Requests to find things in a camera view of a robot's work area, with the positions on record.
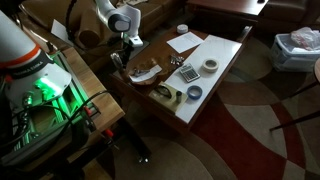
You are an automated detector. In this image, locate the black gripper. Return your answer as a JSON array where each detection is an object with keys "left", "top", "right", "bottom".
[{"left": 119, "top": 44, "right": 136, "bottom": 74}]

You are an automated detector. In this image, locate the brown wooden tray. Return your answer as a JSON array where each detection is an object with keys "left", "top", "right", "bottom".
[{"left": 121, "top": 58, "right": 165, "bottom": 88}]

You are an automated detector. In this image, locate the silver drink can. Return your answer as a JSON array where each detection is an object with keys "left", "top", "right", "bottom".
[{"left": 110, "top": 52, "right": 124, "bottom": 73}]

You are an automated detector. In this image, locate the white paper slip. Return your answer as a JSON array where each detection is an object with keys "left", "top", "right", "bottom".
[{"left": 129, "top": 64, "right": 163, "bottom": 83}]

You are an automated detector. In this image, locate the brown wooden coffee table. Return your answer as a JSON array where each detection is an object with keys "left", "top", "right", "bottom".
[{"left": 109, "top": 23, "right": 254, "bottom": 135}]

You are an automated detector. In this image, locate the light wooden bench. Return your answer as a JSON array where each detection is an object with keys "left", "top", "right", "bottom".
[{"left": 16, "top": 46, "right": 126, "bottom": 169}]

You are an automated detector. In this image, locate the black oval object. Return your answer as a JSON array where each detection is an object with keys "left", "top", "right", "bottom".
[{"left": 154, "top": 85, "right": 173, "bottom": 100}]

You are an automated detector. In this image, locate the grey calculator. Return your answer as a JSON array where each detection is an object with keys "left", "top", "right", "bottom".
[{"left": 179, "top": 63, "right": 202, "bottom": 84}]

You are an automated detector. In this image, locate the white printed paper sheet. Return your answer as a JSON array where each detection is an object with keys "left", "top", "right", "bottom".
[{"left": 166, "top": 31, "right": 205, "bottom": 54}]

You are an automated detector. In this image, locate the white round puck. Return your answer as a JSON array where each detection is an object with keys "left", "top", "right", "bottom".
[{"left": 176, "top": 23, "right": 189, "bottom": 35}]

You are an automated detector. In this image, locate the blue tape roll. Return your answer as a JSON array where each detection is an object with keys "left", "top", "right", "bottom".
[{"left": 186, "top": 85, "right": 203, "bottom": 101}]

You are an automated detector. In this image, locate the black stand leg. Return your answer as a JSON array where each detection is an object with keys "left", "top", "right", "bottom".
[{"left": 116, "top": 116, "right": 153, "bottom": 165}]

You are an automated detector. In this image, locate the white masking tape roll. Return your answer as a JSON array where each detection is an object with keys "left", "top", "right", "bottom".
[{"left": 201, "top": 58, "right": 220, "bottom": 74}]

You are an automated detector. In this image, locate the large white board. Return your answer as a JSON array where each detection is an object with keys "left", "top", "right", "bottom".
[{"left": 164, "top": 34, "right": 243, "bottom": 125}]

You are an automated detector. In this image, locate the raised coffee table top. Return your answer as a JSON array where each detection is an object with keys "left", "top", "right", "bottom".
[{"left": 185, "top": 0, "right": 270, "bottom": 18}]

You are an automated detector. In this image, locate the patterned area rug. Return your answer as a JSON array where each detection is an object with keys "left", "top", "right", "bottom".
[{"left": 83, "top": 31, "right": 320, "bottom": 180}]

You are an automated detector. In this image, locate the clear plastic storage bin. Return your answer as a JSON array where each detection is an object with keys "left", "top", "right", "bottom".
[{"left": 270, "top": 33, "right": 320, "bottom": 74}]

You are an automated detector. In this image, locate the dark leather sofa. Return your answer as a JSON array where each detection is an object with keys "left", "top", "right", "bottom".
[{"left": 258, "top": 0, "right": 320, "bottom": 34}]

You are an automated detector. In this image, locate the white plastic bag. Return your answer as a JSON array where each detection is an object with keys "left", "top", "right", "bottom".
[{"left": 290, "top": 27, "right": 320, "bottom": 51}]

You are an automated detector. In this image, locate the red handled clamp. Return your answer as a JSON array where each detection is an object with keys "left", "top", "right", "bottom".
[
  {"left": 82, "top": 105, "right": 98, "bottom": 132},
  {"left": 101, "top": 128, "right": 120, "bottom": 152}
]

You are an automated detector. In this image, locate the long black cable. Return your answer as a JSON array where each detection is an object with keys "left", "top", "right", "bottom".
[{"left": 0, "top": 89, "right": 112, "bottom": 149}]

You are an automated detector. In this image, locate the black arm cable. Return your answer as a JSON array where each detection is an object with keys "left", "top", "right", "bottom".
[{"left": 64, "top": 0, "right": 80, "bottom": 43}]

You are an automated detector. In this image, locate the aluminium rail frame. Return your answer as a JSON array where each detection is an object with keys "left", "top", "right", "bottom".
[{"left": 0, "top": 49, "right": 101, "bottom": 168}]

